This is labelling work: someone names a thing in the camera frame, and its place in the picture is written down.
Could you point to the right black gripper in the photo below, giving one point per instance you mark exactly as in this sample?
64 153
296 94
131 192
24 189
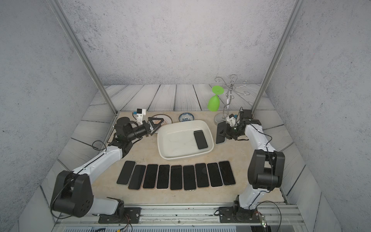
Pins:
228 127

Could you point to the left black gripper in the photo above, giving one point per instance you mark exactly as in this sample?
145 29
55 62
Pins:
146 128

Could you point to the eleventh phone cream case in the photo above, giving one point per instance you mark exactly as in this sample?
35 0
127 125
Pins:
221 133

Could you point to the phone dark case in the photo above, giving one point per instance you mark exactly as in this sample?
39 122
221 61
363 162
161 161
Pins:
214 175
163 177
200 140

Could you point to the phone with pink case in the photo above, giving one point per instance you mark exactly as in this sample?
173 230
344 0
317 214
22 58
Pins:
201 175

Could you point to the phone white case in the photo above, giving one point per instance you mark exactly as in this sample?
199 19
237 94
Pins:
126 172
137 177

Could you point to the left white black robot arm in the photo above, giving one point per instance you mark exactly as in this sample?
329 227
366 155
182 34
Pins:
72 194

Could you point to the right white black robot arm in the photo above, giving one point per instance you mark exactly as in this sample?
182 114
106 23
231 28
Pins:
265 171

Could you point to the white storage tray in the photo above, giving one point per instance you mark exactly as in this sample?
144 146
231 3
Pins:
177 141

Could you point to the round plate with red rim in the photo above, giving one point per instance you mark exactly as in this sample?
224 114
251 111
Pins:
162 119

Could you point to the green plastic wine glass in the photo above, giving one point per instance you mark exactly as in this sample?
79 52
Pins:
214 102

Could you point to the small blue white dish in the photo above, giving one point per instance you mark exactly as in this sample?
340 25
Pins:
186 117

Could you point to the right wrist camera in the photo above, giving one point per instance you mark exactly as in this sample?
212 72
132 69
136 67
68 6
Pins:
243 116

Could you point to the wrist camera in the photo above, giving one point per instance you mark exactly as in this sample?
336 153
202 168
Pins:
139 115
243 116

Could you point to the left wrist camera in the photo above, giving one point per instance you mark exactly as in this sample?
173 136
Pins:
139 115

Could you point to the silver wire glass rack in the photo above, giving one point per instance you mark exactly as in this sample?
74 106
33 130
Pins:
229 86

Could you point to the left aluminium frame post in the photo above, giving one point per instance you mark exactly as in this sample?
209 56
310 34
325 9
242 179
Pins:
62 19

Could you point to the aluminium frame post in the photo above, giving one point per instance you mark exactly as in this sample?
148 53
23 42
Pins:
278 53
62 19

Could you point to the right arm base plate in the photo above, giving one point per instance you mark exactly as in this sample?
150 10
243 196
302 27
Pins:
239 215

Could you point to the right aluminium frame post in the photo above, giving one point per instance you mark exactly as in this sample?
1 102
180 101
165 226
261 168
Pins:
278 53

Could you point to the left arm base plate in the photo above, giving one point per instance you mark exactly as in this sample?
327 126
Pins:
127 215

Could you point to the aluminium front rail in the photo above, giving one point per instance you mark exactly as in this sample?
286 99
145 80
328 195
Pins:
196 218

